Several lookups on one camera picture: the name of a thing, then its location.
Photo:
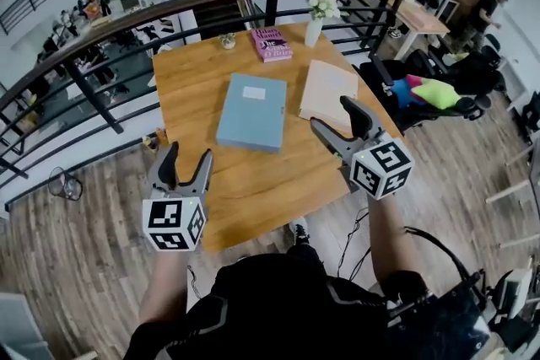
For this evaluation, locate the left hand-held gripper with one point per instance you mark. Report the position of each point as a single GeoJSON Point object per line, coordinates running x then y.
{"type": "Point", "coordinates": [173, 219]}

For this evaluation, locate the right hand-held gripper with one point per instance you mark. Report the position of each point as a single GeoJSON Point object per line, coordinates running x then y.
{"type": "Point", "coordinates": [379, 170]}

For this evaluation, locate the beige folder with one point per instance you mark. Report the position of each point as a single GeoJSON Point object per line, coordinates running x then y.
{"type": "Point", "coordinates": [327, 90]}

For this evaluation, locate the blue file box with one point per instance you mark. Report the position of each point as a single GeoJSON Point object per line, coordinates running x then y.
{"type": "Point", "coordinates": [251, 114]}

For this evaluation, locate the pink book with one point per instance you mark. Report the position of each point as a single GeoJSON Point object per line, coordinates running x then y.
{"type": "Point", "coordinates": [272, 46]}

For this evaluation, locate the person's left forearm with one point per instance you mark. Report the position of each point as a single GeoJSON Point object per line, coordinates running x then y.
{"type": "Point", "coordinates": [166, 286]}

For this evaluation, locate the person's right forearm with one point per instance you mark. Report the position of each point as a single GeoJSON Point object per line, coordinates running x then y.
{"type": "Point", "coordinates": [392, 240]}

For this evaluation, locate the yellow items on floor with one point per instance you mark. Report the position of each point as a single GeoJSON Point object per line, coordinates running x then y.
{"type": "Point", "coordinates": [157, 139]}

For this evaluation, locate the blue cushion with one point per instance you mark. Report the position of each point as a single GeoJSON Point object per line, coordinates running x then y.
{"type": "Point", "coordinates": [401, 90]}

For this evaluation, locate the black office chair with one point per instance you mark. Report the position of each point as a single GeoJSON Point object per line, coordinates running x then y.
{"type": "Point", "coordinates": [422, 105]}

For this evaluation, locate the pink cushion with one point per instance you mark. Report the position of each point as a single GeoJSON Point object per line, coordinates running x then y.
{"type": "Point", "coordinates": [415, 81]}

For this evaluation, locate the green cushion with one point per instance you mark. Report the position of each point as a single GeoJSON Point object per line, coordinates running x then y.
{"type": "Point", "coordinates": [436, 93]}

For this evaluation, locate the white vase with white flowers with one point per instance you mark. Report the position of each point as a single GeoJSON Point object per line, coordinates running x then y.
{"type": "Point", "coordinates": [314, 31]}

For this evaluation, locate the person's black and white shoe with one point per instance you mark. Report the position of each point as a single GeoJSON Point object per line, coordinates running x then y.
{"type": "Point", "coordinates": [300, 232]}

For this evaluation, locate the black railing with wooden handrail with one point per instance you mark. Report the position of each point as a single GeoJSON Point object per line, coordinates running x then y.
{"type": "Point", "coordinates": [90, 95]}

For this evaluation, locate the light wooden desk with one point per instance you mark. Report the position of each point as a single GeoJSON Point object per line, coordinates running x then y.
{"type": "Point", "coordinates": [422, 21]}

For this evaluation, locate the small potted plant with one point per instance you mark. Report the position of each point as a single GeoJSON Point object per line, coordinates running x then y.
{"type": "Point", "coordinates": [228, 41]}

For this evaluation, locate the person's black clothing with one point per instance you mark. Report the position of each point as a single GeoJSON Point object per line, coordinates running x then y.
{"type": "Point", "coordinates": [270, 307]}

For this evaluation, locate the grey chair with black frame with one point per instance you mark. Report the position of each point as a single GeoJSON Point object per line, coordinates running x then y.
{"type": "Point", "coordinates": [514, 299]}

